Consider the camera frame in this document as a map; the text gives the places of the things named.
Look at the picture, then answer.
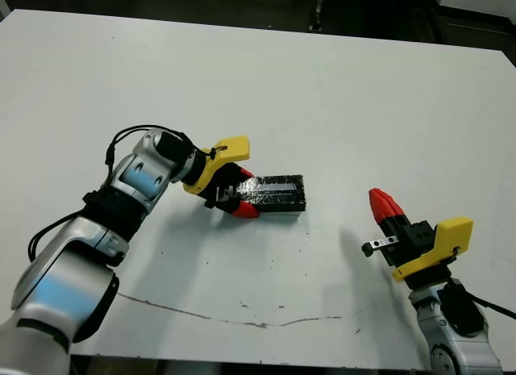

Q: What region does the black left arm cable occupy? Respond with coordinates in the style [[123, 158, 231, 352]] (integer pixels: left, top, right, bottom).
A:
[[27, 123, 202, 264]]

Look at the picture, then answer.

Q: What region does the shiny black box lid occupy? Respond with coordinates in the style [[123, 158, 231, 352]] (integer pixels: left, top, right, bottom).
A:
[[235, 173, 308, 213]]

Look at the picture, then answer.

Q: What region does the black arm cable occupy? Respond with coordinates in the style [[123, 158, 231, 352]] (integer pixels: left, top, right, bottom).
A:
[[27, 123, 202, 264], [455, 281, 516, 318]]

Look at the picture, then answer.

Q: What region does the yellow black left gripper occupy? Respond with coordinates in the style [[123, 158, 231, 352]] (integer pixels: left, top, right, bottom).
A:
[[181, 135, 261, 219]]

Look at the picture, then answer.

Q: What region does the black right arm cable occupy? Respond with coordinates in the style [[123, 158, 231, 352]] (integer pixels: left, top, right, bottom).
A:
[[455, 281, 516, 318]]

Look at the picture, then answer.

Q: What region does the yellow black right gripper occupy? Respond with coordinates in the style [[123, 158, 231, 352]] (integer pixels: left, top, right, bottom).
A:
[[361, 188, 475, 281]]

